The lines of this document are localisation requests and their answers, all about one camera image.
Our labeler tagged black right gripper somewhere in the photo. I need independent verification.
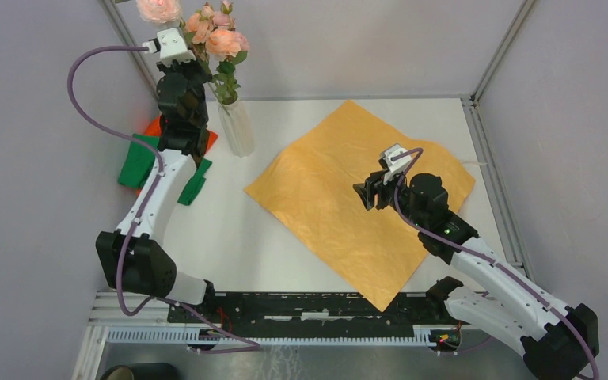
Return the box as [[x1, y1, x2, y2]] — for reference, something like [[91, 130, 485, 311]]
[[352, 165, 426, 230]]

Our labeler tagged orange wrapping paper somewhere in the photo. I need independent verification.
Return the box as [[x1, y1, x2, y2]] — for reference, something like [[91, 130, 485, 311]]
[[246, 99, 475, 310]]

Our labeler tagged pink artificial flower bouquet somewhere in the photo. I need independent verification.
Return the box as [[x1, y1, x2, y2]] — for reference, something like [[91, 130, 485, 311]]
[[135, 0, 182, 25]]

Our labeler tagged cream printed ribbon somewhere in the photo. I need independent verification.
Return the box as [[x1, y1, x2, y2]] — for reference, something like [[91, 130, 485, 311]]
[[460, 161, 488, 168]]

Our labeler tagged single artificial flower stem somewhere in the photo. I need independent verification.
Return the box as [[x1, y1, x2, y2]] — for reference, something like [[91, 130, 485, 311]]
[[184, 2, 215, 75]]

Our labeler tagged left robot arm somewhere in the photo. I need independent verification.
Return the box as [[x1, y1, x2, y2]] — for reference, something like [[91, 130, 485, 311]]
[[96, 59, 217, 323]]

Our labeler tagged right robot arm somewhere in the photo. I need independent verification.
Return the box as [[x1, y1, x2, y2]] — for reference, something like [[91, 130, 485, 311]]
[[353, 170, 600, 379]]

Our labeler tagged white ribbed vase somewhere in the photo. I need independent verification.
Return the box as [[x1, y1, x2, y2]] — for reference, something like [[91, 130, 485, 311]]
[[218, 99, 255, 158]]

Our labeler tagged orange cloth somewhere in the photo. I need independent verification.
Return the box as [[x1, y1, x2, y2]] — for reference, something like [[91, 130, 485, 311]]
[[144, 118, 212, 206]]

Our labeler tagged green cloth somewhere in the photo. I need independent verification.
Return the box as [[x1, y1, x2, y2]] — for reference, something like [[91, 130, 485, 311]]
[[117, 133, 213, 207]]

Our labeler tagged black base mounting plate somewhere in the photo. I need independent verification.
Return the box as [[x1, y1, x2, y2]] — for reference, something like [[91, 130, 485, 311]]
[[195, 291, 458, 338]]

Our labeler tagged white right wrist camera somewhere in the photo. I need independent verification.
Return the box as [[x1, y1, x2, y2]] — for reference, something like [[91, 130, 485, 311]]
[[378, 143, 416, 184]]

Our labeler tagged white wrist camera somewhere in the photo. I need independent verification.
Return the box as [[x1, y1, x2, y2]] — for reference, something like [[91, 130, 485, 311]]
[[378, 143, 416, 184], [141, 27, 196, 67]]

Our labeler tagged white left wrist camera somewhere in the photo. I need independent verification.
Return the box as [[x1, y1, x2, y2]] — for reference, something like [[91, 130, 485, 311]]
[[141, 27, 196, 67]]

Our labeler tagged white slotted cable duct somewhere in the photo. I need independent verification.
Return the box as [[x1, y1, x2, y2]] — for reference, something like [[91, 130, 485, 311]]
[[105, 326, 437, 348]]

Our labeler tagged aluminium frame rail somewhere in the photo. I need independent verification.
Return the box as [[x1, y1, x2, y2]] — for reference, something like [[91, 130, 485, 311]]
[[87, 291, 564, 329]]

